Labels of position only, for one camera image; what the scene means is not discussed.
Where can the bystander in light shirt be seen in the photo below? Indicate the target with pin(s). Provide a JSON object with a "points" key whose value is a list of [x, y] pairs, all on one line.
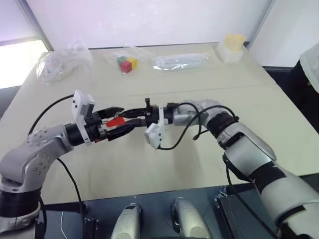
{"points": [[307, 72]]}

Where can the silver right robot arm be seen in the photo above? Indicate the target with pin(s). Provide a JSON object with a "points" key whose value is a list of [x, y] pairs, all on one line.
{"points": [[249, 149]]}

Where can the yellow cube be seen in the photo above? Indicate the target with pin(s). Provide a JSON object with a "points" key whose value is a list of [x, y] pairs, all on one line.
{"points": [[133, 62]]}

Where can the white and yellow container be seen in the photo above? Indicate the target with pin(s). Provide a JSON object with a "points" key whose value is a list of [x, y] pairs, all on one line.
{"points": [[231, 47]]}

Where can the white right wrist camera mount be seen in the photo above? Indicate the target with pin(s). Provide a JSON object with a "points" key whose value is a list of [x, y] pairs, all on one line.
{"points": [[155, 134]]}

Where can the black box with clips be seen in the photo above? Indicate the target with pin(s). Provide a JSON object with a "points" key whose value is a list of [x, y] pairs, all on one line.
{"points": [[236, 216]]}

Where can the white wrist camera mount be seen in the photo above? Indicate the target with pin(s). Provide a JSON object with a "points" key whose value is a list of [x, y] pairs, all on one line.
{"points": [[155, 134], [80, 104]]}

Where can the black table clamp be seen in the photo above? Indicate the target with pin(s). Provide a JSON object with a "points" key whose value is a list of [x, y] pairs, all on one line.
{"points": [[91, 229]]}

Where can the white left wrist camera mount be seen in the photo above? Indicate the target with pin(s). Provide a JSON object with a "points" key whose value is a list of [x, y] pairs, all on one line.
{"points": [[80, 104]]}

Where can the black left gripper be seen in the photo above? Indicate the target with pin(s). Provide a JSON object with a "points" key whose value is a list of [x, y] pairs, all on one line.
{"points": [[96, 129]]}

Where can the long clear plastic package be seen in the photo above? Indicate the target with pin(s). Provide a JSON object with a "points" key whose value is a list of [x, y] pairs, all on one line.
{"points": [[179, 61]]}

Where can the green cube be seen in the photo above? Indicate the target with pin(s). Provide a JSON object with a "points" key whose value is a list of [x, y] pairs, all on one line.
{"points": [[121, 59]]}

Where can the silver rounded robot leg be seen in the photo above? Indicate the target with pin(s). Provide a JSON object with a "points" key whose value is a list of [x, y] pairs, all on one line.
{"points": [[189, 219], [127, 221]]}

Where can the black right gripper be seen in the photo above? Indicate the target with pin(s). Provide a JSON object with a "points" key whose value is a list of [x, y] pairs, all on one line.
{"points": [[152, 115]]}

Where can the dark window frame post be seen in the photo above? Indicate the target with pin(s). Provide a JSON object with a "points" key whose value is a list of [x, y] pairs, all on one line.
{"points": [[37, 22]]}

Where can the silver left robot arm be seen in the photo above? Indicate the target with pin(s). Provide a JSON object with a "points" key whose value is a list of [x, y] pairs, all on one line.
{"points": [[30, 154]]}

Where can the red cube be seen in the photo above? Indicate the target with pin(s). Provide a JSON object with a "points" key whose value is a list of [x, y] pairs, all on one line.
{"points": [[125, 66]]}

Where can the red hex key holder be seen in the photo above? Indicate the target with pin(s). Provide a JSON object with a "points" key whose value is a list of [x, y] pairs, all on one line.
{"points": [[115, 122]]}

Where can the crumpled clear plastic bag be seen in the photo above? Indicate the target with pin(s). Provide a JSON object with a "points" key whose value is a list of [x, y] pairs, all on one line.
{"points": [[62, 62]]}

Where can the grey wall post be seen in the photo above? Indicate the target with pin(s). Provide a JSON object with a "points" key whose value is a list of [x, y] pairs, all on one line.
{"points": [[260, 21]]}

